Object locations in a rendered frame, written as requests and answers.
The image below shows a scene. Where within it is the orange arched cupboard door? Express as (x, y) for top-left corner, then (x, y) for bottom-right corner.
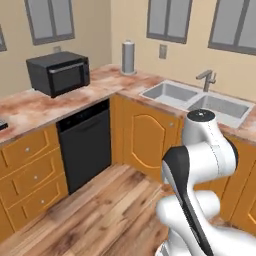
(122, 99), (181, 183)

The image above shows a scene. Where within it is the grey framed window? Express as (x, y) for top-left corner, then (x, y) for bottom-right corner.
(146, 0), (194, 45)
(207, 0), (256, 56)
(0, 24), (8, 53)
(23, 0), (76, 47)

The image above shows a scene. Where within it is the steel tap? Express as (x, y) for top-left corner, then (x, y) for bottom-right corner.
(195, 69), (217, 93)

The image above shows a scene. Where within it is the orange drawer front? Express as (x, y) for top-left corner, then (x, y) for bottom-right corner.
(5, 172), (70, 232)
(0, 148), (65, 201)
(0, 123), (61, 170)

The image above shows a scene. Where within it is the steel double sink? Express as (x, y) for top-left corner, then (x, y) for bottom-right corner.
(138, 79), (256, 130)

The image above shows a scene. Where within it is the grey paper towel roll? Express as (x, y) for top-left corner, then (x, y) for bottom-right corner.
(120, 39), (138, 77)

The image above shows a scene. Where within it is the black microwave oven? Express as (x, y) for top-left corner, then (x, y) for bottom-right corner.
(25, 50), (91, 99)

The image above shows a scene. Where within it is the black dishwasher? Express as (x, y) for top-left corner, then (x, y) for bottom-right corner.
(55, 98), (113, 195)

